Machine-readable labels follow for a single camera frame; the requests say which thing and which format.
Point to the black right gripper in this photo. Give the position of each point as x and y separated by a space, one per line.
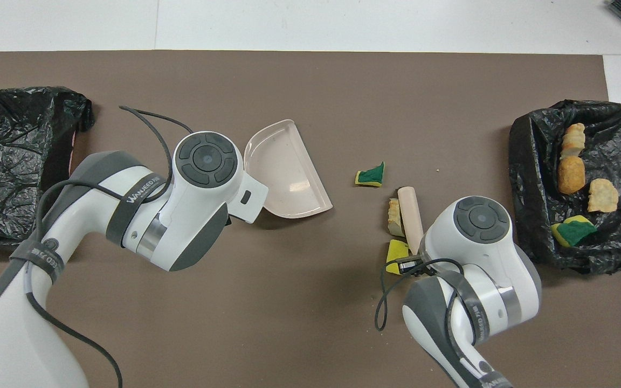
412 264

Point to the pale yellow bread chunk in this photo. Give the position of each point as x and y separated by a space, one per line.
394 218

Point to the beige hand brush black bristles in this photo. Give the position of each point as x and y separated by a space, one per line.
411 213

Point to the green yellow sponge piece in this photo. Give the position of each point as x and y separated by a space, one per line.
573 231
371 175

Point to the beige plastic dustpan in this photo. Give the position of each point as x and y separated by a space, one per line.
289 172

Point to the brown fried nugget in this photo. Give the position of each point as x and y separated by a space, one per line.
571 175

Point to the light toasted bread chunk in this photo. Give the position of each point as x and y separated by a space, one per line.
602 195

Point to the striped croissant piece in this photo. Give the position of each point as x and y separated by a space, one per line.
573 140

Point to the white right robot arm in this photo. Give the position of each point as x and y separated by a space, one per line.
477 269

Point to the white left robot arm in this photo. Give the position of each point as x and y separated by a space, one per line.
127 231

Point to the black bag lined trash bin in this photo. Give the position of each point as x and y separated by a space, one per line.
537 161
14 161

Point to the brown table mat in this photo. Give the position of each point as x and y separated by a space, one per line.
289 334

